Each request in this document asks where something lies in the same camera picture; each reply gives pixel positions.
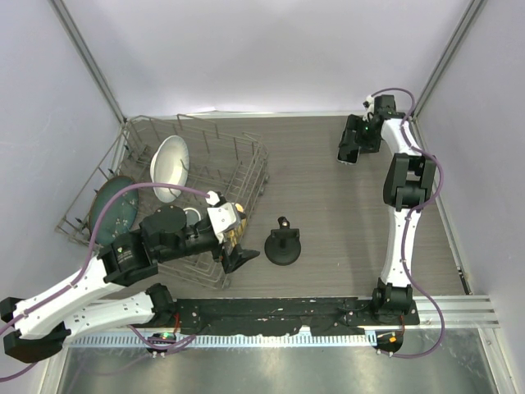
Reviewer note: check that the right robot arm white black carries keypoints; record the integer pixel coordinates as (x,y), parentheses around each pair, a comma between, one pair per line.
(407,187)

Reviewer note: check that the dark grey mug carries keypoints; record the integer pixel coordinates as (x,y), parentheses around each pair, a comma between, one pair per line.
(192,216)

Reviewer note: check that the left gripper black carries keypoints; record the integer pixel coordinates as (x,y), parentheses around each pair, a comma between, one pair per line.
(238,255)

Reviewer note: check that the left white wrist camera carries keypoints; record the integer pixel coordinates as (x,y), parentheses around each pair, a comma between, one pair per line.
(223,215)

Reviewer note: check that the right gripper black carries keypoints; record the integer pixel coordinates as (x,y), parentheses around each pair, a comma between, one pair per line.
(353,123)

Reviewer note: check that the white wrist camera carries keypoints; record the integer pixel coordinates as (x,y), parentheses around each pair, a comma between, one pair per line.
(369,102)
(223,215)

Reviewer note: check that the black phone stand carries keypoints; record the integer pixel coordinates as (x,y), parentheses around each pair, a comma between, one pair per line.
(282,247)

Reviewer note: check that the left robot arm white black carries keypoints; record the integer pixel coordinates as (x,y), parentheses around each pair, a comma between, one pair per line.
(43,324)

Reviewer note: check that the black smartphone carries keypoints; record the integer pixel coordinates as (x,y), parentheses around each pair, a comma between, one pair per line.
(348,155)

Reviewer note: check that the white slotted cable duct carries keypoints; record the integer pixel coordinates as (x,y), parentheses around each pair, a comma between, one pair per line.
(302,339)

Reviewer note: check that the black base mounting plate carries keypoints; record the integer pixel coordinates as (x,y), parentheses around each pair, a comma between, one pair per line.
(276,317)

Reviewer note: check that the grey wire dish rack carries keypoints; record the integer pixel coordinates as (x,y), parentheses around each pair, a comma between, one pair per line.
(234,165)

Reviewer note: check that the yellow cup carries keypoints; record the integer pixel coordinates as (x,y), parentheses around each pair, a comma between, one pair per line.
(235,235)

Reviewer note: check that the teal plate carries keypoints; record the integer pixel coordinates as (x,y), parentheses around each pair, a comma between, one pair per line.
(120,217)

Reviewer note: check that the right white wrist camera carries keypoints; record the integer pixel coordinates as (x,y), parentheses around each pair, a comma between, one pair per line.
(369,102)

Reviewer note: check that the white plate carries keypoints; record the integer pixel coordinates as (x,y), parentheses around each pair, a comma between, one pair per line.
(170,163)

